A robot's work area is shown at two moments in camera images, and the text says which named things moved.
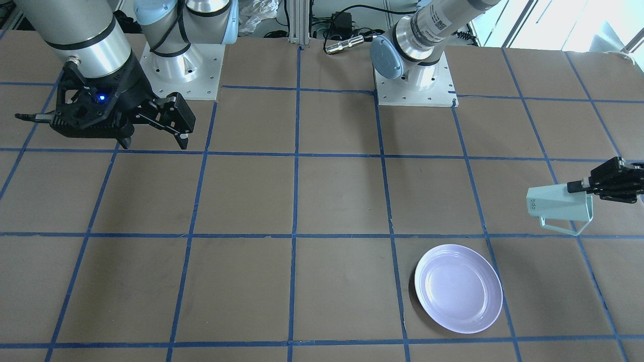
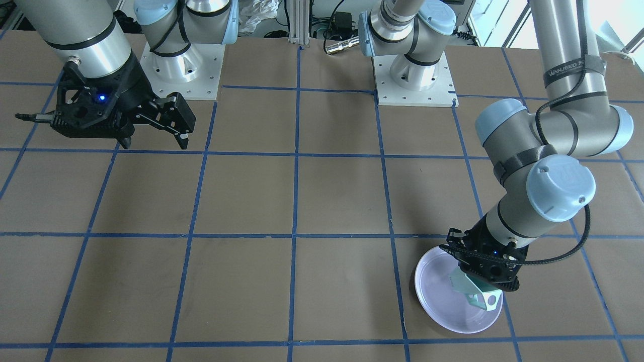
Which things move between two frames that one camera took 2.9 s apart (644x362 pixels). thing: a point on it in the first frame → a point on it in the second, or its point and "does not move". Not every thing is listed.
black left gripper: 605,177 → 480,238
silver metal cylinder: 357,40 does not move
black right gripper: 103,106 does not move
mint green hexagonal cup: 553,201 → 488,299
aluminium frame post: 299,21 does not move
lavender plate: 457,289 does not move
